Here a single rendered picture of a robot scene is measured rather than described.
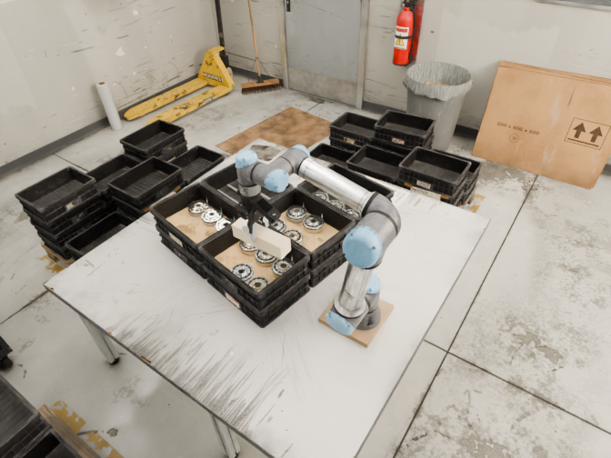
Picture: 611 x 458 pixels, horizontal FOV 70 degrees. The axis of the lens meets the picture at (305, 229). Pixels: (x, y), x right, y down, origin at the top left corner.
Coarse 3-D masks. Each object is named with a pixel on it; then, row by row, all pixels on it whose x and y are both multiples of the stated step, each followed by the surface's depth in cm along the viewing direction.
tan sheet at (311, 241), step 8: (288, 224) 211; (296, 224) 211; (304, 232) 207; (320, 232) 206; (328, 232) 206; (336, 232) 206; (304, 240) 202; (312, 240) 202; (320, 240) 202; (312, 248) 198
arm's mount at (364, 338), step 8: (384, 304) 186; (392, 304) 186; (384, 312) 183; (320, 320) 182; (384, 320) 181; (376, 328) 177; (352, 336) 175; (360, 336) 174; (368, 336) 174; (368, 344) 174
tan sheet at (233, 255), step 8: (232, 248) 200; (216, 256) 196; (224, 256) 196; (232, 256) 196; (240, 256) 195; (248, 256) 195; (224, 264) 192; (232, 264) 192; (256, 264) 191; (256, 272) 188; (264, 272) 188; (272, 280) 184
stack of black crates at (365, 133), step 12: (336, 120) 363; (348, 120) 377; (360, 120) 370; (372, 120) 363; (336, 132) 356; (348, 132) 348; (360, 132) 367; (372, 132) 367; (336, 144) 363; (348, 144) 355; (360, 144) 350; (372, 144) 348
